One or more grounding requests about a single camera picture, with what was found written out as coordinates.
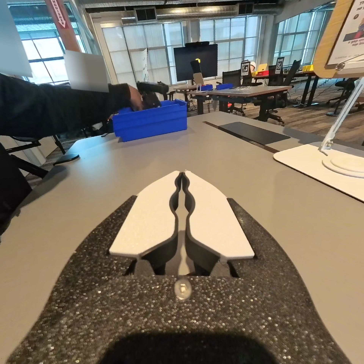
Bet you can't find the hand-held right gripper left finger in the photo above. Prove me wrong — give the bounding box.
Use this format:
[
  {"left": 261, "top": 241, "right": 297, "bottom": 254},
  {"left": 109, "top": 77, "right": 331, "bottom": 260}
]
[{"left": 109, "top": 171, "right": 182, "bottom": 260}]

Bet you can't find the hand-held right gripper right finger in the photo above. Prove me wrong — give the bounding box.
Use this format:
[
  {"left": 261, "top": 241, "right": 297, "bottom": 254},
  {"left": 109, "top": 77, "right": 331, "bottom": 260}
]
[{"left": 182, "top": 170, "right": 255, "bottom": 262}]

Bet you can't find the blue plastic bin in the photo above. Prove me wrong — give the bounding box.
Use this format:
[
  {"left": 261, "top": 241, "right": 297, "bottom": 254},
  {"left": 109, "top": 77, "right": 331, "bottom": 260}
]
[{"left": 112, "top": 99, "right": 188, "bottom": 143}]

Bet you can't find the person's left forearm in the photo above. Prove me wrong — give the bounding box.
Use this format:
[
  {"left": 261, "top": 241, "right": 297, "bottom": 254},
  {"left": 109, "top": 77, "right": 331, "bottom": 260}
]
[{"left": 0, "top": 73, "right": 132, "bottom": 140}]

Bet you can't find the background office desk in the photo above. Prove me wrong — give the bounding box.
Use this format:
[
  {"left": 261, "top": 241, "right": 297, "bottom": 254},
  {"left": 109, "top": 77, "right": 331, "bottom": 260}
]
[
  {"left": 173, "top": 85, "right": 217, "bottom": 115},
  {"left": 250, "top": 70, "right": 319, "bottom": 108},
  {"left": 207, "top": 85, "right": 293, "bottom": 117}
]

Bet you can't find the black monitor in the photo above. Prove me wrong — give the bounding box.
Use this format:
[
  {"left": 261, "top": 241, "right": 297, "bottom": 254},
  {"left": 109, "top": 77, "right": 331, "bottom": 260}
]
[{"left": 173, "top": 43, "right": 218, "bottom": 82}]

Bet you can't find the black office chair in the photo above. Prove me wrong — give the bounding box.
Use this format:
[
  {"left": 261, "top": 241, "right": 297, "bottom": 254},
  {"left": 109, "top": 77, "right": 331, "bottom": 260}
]
[
  {"left": 284, "top": 60, "right": 302, "bottom": 86},
  {"left": 222, "top": 70, "right": 242, "bottom": 86},
  {"left": 327, "top": 77, "right": 357, "bottom": 115}
]

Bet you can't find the black desk mat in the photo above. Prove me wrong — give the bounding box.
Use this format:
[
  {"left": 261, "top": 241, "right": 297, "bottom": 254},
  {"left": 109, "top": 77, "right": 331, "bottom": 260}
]
[{"left": 218, "top": 122, "right": 291, "bottom": 146}]

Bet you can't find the white desk mat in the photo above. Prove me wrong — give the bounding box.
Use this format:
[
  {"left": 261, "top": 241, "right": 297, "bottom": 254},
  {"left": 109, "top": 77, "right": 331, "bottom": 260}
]
[{"left": 273, "top": 141, "right": 364, "bottom": 203}]

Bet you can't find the red hanging sign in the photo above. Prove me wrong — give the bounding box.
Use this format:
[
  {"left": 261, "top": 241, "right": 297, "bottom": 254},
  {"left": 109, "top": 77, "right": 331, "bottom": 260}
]
[{"left": 50, "top": 0, "right": 67, "bottom": 29}]

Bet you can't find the white clipboard stand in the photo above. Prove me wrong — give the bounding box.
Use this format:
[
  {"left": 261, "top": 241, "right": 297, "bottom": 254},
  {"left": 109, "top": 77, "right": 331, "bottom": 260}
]
[{"left": 321, "top": 77, "right": 364, "bottom": 179}]

